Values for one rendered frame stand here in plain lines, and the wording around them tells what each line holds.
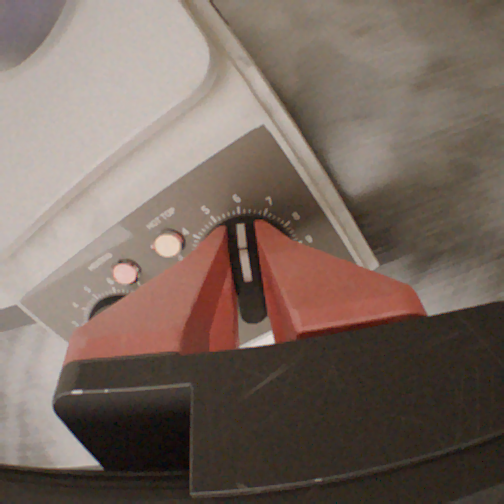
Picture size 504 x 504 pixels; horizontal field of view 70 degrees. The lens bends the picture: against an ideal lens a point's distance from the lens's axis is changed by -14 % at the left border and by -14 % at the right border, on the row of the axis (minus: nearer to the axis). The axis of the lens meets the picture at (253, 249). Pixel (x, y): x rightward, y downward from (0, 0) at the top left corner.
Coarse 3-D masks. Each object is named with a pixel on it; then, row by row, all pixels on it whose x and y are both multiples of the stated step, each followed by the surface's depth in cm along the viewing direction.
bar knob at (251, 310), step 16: (224, 224) 13; (240, 224) 13; (272, 224) 13; (240, 240) 12; (256, 240) 12; (240, 256) 12; (256, 256) 12; (240, 272) 12; (256, 272) 12; (240, 288) 13; (256, 288) 13; (240, 304) 13; (256, 304) 13; (256, 320) 14
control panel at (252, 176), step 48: (240, 144) 12; (192, 192) 13; (240, 192) 13; (288, 192) 13; (96, 240) 13; (144, 240) 13; (192, 240) 14; (336, 240) 14; (48, 288) 14; (96, 288) 14; (240, 336) 16
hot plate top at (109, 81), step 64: (128, 0) 10; (64, 64) 10; (128, 64) 10; (192, 64) 9; (0, 128) 11; (64, 128) 11; (128, 128) 10; (0, 192) 11; (64, 192) 11; (0, 256) 12
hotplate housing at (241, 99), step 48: (192, 0) 11; (240, 48) 11; (240, 96) 11; (144, 144) 12; (192, 144) 12; (288, 144) 12; (96, 192) 13; (144, 192) 13; (336, 192) 14; (48, 240) 13
